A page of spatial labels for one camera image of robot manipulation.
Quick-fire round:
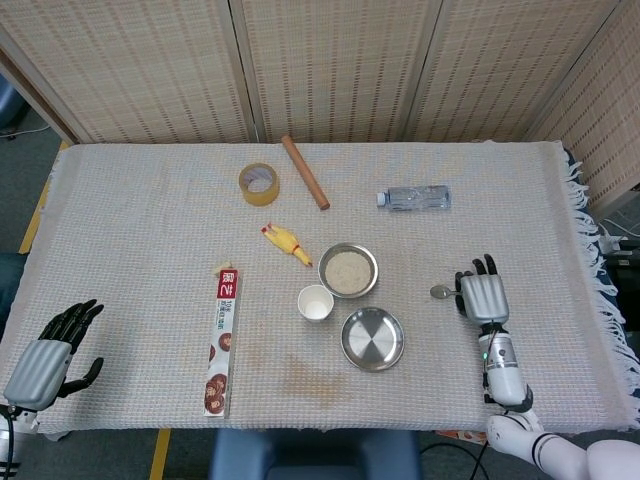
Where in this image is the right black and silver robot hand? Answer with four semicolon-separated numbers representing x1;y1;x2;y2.
454;254;512;326

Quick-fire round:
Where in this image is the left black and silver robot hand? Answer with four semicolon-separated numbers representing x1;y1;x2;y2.
2;298;106;412

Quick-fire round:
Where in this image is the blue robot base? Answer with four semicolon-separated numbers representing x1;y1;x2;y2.
208;428;422;480

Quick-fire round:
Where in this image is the empty steel plate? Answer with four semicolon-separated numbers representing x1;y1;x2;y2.
340;306;406;373

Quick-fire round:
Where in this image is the steel bowl with rice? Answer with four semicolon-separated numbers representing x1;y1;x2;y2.
317;242;380;300

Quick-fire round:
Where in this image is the white paper cup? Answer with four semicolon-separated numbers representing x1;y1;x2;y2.
297;284;335;324

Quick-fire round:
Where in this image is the clear plastic water bottle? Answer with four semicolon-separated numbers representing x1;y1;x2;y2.
375;185;453;212

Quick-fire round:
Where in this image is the white power strip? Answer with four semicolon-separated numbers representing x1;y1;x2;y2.
597;219;640;269

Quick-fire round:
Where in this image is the white woven tablecloth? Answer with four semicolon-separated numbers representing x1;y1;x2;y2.
0;141;640;441

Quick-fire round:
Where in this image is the baking paper box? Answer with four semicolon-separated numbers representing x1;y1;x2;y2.
202;268;244;419

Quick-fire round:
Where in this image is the yellow rubber chicken toy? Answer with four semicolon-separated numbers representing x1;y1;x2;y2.
259;223;314;269

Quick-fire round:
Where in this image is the wooden rolling pin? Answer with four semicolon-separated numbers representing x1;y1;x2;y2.
280;135;330;211

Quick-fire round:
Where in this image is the yellow tape roll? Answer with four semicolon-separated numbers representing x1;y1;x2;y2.
237;162;281;206

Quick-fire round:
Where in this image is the bamboo folding screen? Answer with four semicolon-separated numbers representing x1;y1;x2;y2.
0;0;640;221

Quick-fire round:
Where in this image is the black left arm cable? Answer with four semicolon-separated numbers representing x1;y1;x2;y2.
0;405;24;477

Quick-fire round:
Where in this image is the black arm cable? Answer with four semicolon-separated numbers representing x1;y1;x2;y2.
419;367;494;480
0;405;24;477

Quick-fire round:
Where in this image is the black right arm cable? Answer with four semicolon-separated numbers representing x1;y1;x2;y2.
419;367;494;480

